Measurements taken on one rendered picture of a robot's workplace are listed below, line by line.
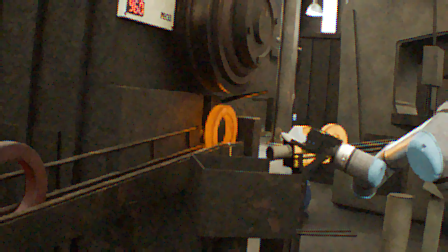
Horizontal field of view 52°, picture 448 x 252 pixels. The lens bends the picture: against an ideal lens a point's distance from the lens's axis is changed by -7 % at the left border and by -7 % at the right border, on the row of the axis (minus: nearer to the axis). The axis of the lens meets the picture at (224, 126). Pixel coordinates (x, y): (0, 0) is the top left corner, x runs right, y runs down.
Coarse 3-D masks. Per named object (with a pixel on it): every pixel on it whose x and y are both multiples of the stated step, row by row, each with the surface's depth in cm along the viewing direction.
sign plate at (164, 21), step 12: (120, 0) 129; (144, 0) 137; (156, 0) 142; (168, 0) 148; (120, 12) 129; (132, 12) 132; (144, 12) 137; (156, 12) 143; (168, 12) 149; (156, 24) 144; (168, 24) 149
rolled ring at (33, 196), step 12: (0, 144) 84; (12, 144) 85; (24, 144) 88; (0, 156) 83; (12, 156) 86; (24, 156) 88; (36, 156) 91; (24, 168) 92; (36, 168) 92; (36, 180) 92; (36, 192) 92; (24, 204) 92; (36, 204) 92
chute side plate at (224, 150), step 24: (168, 168) 132; (96, 192) 105; (120, 192) 113; (144, 192) 122; (168, 192) 133; (24, 216) 86; (48, 216) 92; (72, 216) 98; (96, 216) 106; (120, 216) 114; (0, 240) 81; (24, 240) 86; (48, 240) 92
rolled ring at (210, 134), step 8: (216, 112) 162; (224, 112) 165; (232, 112) 171; (208, 120) 161; (216, 120) 161; (232, 120) 172; (208, 128) 160; (216, 128) 161; (232, 128) 173; (208, 136) 160; (216, 136) 162; (232, 136) 173; (208, 144) 161
